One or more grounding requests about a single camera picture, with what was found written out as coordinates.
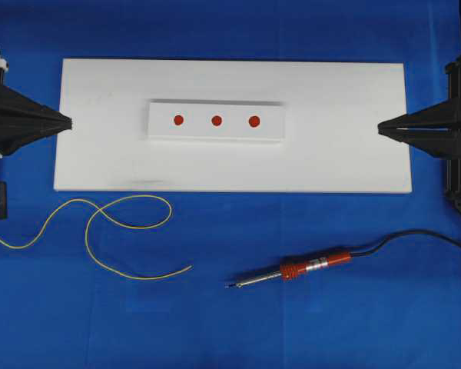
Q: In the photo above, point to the red handled soldering iron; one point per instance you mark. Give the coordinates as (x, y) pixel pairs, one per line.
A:
(292, 270)

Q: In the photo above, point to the small raised white plate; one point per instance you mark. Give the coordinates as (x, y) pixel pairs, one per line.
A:
(216, 121)

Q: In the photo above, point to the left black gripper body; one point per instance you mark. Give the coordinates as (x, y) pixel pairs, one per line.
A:
(10, 119)

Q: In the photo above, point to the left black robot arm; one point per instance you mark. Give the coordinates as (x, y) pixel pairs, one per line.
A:
(26, 127)

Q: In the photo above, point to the large white base board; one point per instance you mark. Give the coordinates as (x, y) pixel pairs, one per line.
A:
(331, 140)

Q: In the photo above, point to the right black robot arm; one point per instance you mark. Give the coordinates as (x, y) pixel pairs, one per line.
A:
(435, 130)

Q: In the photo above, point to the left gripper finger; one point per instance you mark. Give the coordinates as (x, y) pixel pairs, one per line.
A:
(34, 113)
(45, 131)

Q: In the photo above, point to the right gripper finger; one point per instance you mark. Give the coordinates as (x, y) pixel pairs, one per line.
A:
(427, 141)
(431, 117)

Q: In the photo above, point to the blue table cloth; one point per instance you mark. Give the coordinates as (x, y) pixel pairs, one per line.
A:
(77, 291)

